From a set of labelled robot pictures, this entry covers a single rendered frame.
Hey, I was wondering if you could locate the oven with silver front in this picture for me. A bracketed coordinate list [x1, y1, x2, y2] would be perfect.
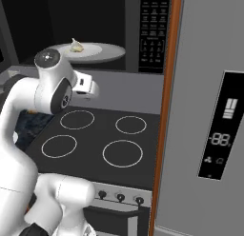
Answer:
[81, 181, 153, 236]

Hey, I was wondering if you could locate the black microwave oven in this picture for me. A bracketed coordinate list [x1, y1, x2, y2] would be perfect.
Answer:
[0, 0, 173, 74]

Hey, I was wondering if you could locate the black oven door handle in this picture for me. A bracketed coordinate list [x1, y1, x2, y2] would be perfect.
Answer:
[85, 206, 151, 219]

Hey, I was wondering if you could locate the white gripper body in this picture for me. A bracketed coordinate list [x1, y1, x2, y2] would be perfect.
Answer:
[75, 80, 101, 100]

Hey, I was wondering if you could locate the brown wooden side panel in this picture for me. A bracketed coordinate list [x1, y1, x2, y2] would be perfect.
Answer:
[148, 0, 186, 236]

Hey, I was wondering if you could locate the grey fridge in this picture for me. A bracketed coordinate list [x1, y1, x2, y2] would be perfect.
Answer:
[154, 0, 244, 236]

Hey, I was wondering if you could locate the microwave door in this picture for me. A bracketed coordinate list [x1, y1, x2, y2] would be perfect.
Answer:
[0, 0, 21, 76]

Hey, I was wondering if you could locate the garlic bulb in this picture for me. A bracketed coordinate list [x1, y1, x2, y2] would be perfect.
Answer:
[69, 37, 85, 53]

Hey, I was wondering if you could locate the black hob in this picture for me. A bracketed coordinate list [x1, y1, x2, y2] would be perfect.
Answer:
[25, 105, 162, 192]

